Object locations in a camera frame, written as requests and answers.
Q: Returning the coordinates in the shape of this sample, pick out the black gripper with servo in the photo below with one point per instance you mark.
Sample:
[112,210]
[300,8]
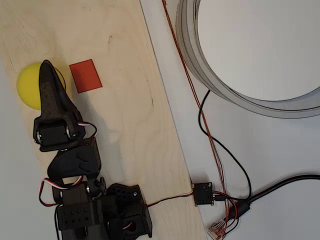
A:
[51,133]

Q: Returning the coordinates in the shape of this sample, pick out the yellow round foam disc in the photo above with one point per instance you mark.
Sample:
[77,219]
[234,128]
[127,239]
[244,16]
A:
[27,85]

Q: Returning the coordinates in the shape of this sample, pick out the black lattice robot base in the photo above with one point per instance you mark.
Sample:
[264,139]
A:
[130,200]

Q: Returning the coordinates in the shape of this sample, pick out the red plastic piece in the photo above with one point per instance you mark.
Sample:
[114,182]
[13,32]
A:
[86,76]

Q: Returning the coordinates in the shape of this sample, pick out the light plywood board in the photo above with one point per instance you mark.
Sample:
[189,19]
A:
[125,112]

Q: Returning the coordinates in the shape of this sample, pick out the grey round lamp base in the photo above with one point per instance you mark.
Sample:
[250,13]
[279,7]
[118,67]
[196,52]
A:
[190,50]

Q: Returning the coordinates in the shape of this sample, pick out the black motor controller board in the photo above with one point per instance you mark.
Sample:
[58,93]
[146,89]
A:
[202,193]

